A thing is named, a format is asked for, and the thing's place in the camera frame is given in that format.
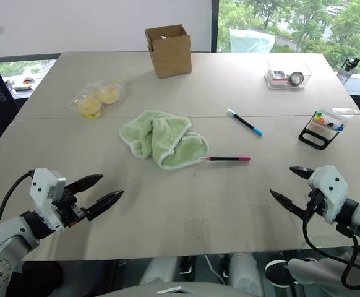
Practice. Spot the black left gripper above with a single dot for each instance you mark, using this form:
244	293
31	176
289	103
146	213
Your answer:
70	210

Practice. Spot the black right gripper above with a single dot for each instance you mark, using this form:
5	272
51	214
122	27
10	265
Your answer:
317	204

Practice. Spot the black tray with small items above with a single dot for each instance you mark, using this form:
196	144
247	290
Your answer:
320	133

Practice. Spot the black pen with pink cap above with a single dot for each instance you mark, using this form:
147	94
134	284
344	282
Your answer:
226	159

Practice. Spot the black pen with blue cap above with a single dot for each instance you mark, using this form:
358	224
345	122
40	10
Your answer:
245	122

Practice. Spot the white switch with red stripe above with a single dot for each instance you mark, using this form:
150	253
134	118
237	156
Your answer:
277	77

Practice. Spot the brown cardboard box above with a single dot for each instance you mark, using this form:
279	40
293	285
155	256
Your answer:
170	55

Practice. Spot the grey trouser leg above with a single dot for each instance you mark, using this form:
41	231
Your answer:
319	269

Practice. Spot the black shoe with white sole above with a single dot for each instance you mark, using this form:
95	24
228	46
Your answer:
279	273

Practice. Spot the light green towel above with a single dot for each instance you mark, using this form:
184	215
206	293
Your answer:
164	139

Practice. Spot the clear bag of yellow buns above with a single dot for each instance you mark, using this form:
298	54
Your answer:
96	99

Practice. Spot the silver robot leg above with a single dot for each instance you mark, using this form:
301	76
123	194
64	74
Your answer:
160	269
245	272

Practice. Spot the clear plastic container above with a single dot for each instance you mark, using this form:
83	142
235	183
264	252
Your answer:
286	77

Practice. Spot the clear bottle with black cap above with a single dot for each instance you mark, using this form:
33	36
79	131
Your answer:
348	69

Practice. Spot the white and orange desk item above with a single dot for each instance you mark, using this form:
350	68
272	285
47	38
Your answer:
25	82

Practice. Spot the translucent plastic sheet outdoors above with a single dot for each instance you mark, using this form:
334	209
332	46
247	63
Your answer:
251	40

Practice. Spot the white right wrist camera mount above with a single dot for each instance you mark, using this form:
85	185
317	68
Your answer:
330	185

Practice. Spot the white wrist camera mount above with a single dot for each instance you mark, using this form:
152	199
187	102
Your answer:
330	185
44	188

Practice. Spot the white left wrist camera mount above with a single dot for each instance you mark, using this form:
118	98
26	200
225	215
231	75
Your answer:
44	188

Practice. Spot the black window frame post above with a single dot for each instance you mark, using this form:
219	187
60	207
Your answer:
214	24

